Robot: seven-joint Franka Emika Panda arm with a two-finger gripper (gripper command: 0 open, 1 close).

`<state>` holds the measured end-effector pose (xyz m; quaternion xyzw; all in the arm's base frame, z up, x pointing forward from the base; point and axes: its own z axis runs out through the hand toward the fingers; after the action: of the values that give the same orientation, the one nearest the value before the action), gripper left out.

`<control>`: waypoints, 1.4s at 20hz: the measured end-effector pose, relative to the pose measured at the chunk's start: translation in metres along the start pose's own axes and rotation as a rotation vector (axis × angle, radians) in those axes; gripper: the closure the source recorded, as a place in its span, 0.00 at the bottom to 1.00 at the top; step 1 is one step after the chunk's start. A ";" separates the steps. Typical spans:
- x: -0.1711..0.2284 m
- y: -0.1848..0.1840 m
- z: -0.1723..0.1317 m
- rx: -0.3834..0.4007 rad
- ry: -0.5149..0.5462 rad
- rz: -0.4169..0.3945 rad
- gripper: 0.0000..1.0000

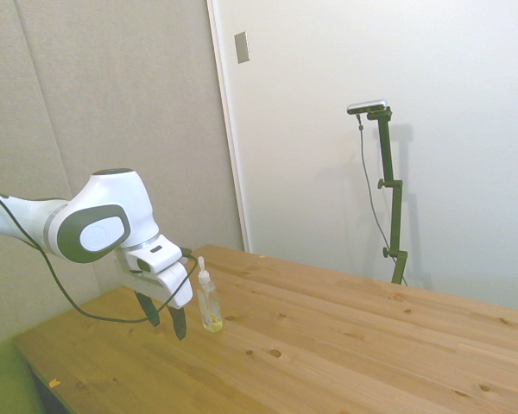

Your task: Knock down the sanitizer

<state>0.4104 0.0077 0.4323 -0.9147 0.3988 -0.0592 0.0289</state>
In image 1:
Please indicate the grey wall plate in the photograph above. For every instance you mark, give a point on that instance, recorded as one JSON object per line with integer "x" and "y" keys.
{"x": 241, "y": 47}

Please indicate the silver exterior camera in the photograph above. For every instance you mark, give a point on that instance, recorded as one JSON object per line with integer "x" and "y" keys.
{"x": 367, "y": 106}

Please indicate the white door frame strip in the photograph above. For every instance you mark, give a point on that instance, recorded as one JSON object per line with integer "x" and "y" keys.
{"x": 229, "y": 125}

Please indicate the clear sanitizer bottle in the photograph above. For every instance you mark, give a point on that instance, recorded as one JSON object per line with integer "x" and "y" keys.
{"x": 209, "y": 308}

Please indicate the dark green camera stand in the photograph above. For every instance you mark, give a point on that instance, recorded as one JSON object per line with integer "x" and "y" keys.
{"x": 390, "y": 194}

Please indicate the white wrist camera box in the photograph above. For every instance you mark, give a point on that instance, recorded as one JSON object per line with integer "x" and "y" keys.
{"x": 153, "y": 258}

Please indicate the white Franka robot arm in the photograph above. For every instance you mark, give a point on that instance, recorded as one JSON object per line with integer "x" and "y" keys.
{"x": 99, "y": 215}

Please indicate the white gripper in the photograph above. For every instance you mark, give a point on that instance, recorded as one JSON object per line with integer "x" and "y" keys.
{"x": 172, "y": 286}

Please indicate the small orange scrap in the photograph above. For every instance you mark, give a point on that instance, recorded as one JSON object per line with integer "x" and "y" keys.
{"x": 54, "y": 382}

